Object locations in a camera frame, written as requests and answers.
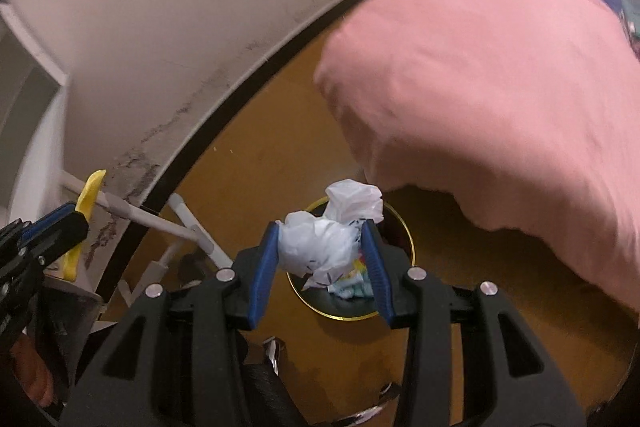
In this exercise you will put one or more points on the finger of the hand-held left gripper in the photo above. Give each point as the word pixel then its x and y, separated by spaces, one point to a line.
pixel 50 224

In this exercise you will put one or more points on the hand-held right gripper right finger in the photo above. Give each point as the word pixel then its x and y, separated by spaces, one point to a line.
pixel 380 277

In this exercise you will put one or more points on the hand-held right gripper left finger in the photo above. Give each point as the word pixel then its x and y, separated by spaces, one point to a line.
pixel 262 277

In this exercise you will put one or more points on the black bin with gold rim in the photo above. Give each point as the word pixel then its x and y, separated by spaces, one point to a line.
pixel 345 309

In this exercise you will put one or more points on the yellow snack bag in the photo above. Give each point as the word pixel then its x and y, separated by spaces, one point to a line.
pixel 92 192

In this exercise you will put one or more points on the white printed wrapper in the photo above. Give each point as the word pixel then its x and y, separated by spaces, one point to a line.
pixel 320 242

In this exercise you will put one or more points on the person's left hand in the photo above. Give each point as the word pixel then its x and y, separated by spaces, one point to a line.
pixel 32 372

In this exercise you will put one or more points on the pink cloth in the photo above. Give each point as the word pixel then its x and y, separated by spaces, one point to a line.
pixel 475 82

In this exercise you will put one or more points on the white metal desk frame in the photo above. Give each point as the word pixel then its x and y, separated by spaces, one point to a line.
pixel 150 221

